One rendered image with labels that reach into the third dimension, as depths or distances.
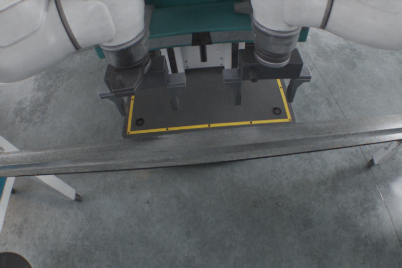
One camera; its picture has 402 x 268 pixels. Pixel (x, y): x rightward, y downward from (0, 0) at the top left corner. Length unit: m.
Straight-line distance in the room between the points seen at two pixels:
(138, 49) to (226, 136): 0.22
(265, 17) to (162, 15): 0.47
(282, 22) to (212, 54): 0.74
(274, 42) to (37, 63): 0.39
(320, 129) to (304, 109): 1.01
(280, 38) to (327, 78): 1.30
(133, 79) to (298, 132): 0.31
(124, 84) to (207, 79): 0.71
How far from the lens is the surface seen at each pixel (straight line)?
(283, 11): 0.41
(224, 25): 0.75
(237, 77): 0.55
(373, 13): 0.41
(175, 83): 0.55
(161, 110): 1.06
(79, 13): 0.40
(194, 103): 1.06
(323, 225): 1.27
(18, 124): 1.99
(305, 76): 0.59
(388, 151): 1.30
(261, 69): 0.53
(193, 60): 1.15
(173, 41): 0.76
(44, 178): 1.11
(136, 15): 0.42
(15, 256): 1.27
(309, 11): 0.40
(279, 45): 0.47
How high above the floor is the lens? 1.16
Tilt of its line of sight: 61 degrees down
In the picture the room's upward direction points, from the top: 6 degrees counter-clockwise
